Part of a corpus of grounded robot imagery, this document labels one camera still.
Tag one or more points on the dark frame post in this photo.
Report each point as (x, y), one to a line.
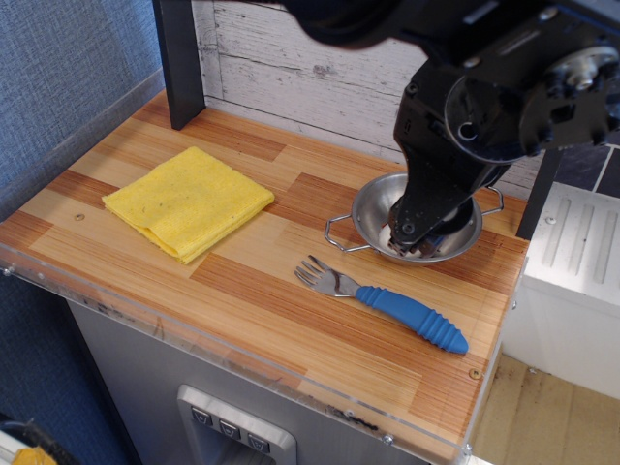
(551, 161)
(181, 63)

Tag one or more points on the grey toy fridge cabinet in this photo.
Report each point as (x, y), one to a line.
(342, 405)

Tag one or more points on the yellow object at corner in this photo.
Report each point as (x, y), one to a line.
(33, 456)

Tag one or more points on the clear acrylic edge guard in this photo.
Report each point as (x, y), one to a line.
(212, 295)

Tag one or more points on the white toy sink unit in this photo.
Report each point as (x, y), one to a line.
(565, 316)

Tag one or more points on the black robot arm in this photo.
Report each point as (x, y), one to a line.
(502, 80)

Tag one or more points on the steel colander bowl with handles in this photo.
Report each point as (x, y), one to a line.
(370, 210)

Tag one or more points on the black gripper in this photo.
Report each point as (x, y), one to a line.
(457, 136)

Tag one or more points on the silver dispenser button panel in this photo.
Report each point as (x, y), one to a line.
(220, 433)

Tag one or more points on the dark right frame post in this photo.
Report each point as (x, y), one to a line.
(551, 161)

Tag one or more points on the yellow towel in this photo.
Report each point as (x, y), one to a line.
(189, 203)

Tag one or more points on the dark left frame post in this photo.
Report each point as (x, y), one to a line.
(181, 63)

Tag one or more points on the fork with blue handle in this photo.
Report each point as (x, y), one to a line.
(421, 319)

